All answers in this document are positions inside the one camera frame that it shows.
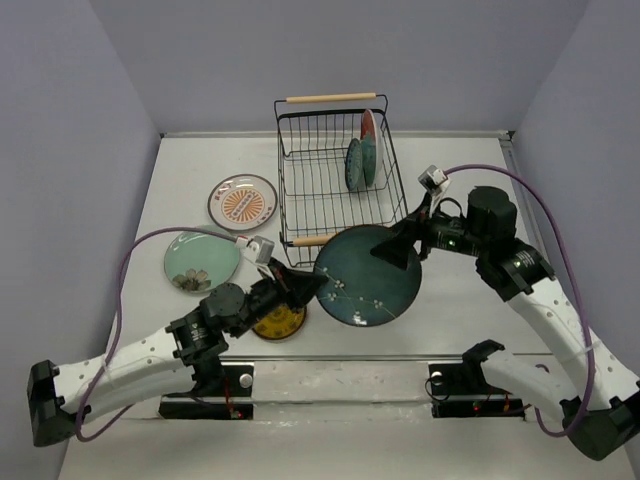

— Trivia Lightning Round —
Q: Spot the large dark teal plate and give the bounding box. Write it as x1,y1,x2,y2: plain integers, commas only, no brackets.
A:
313,225,422,328

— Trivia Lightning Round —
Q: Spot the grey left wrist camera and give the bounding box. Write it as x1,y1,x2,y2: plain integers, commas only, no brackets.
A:
245,236,274,265

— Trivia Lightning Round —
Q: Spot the white plate orange sunburst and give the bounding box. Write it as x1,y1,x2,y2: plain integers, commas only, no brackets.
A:
207,174,278,232

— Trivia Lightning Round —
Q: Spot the pale green plate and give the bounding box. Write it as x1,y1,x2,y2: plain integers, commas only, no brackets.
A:
164,225,241,294

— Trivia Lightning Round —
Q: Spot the small blue floral plate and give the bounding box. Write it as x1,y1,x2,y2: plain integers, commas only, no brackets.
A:
345,138,364,191

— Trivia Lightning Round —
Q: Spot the yellow brown rimmed plate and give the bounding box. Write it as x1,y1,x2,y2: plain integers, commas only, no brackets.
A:
252,305,307,341

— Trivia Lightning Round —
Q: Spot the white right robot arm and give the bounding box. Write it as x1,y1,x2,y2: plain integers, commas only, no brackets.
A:
371,186,639,461

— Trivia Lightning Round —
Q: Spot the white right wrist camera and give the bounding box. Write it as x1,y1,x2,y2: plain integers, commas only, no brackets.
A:
418,165,450,214

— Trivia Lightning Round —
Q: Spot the red teal flower plate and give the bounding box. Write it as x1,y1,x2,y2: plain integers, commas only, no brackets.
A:
360,109,383,188

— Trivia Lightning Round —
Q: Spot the black wire dish rack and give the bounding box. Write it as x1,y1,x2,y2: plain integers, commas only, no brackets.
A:
274,93,408,267

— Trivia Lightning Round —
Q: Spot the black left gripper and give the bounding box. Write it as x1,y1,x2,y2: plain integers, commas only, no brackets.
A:
229,256,327,338

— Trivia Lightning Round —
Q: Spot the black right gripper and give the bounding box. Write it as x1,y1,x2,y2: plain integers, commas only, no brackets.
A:
370,191,489,270

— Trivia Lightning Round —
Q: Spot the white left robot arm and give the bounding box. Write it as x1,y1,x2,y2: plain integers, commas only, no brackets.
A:
27,259,327,447

